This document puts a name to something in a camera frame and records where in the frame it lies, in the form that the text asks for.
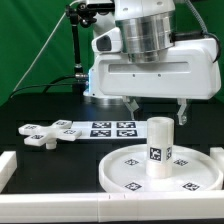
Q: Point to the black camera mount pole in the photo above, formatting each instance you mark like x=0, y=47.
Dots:
x=84, y=17

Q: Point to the white U-shaped border fence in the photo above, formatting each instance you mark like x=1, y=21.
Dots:
x=104, y=206

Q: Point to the white round table top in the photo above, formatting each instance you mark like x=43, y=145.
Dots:
x=124, y=170

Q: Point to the white cross-shaped table base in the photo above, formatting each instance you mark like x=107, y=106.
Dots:
x=37, y=135

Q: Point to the white marker plate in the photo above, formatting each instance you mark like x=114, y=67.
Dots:
x=111, y=129

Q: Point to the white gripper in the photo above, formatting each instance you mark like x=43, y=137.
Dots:
x=189, y=69

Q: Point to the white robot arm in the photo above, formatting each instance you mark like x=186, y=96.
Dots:
x=138, y=54

